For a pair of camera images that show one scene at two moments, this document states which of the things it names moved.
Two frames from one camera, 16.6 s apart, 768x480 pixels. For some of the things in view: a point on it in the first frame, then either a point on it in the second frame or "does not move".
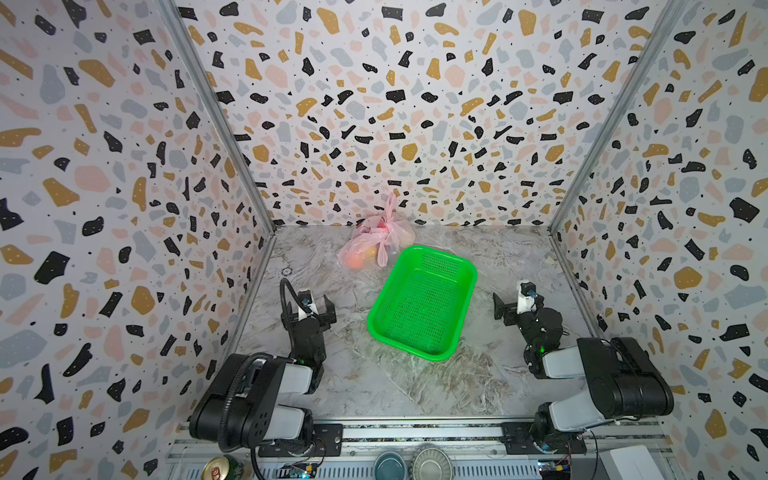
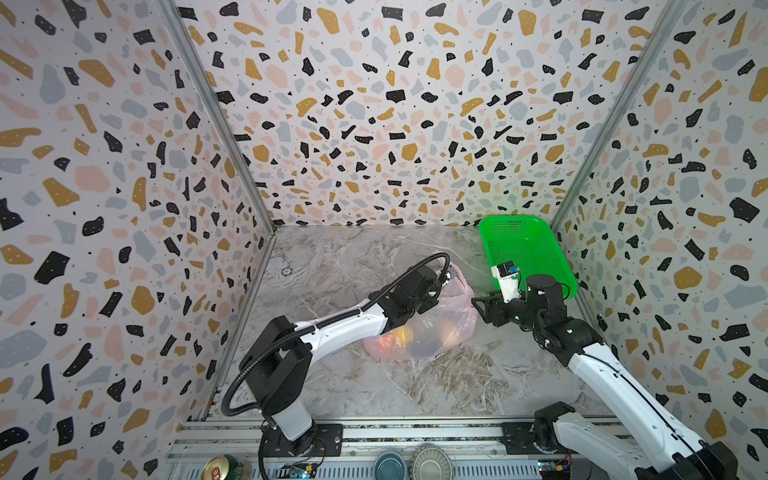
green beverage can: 223,467 does not move
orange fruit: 355,260 -> 386,340
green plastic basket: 423,305 -> 530,243
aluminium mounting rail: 478,444 does not move
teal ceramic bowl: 390,465 does not move
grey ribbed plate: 432,464 does not move
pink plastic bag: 377,241 -> 446,324
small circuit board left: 296,470 does not move
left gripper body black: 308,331 -> 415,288
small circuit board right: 555,469 does not move
